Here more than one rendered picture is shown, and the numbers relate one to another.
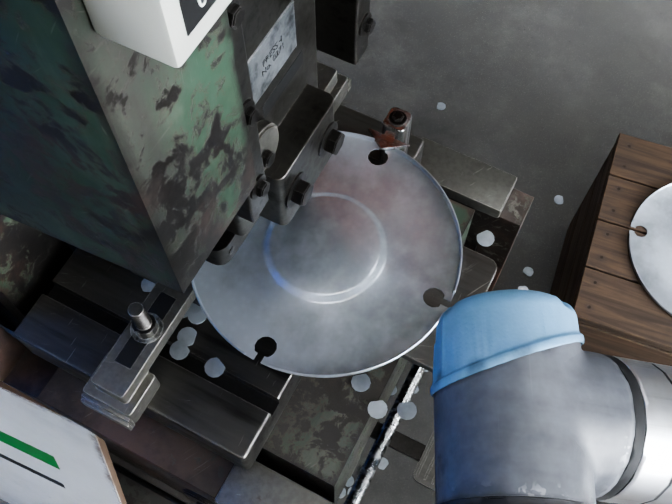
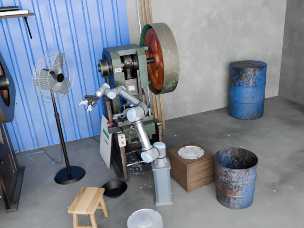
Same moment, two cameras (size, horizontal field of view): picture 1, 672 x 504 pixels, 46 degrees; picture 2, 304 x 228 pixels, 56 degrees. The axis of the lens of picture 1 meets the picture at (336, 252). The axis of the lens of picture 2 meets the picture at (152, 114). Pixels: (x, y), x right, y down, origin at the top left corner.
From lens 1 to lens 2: 2.95 m
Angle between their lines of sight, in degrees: 51
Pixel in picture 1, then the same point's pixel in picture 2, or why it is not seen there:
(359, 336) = not seen: hidden behind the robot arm
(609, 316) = (171, 151)
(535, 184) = not seen: hidden behind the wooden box
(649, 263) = (182, 150)
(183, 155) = (117, 82)
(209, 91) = (120, 79)
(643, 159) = (194, 144)
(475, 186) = (157, 121)
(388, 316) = not seen: hidden behind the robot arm
